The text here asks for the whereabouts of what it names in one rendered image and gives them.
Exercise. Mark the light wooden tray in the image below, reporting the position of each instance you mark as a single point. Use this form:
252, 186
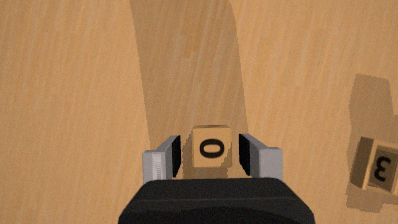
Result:
364, 161

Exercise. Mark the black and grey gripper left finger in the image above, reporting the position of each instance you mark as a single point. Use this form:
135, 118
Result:
163, 162

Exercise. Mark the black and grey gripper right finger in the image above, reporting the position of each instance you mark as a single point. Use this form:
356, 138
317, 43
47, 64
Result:
259, 160

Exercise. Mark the tan number cube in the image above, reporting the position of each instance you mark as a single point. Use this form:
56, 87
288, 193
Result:
384, 173
211, 146

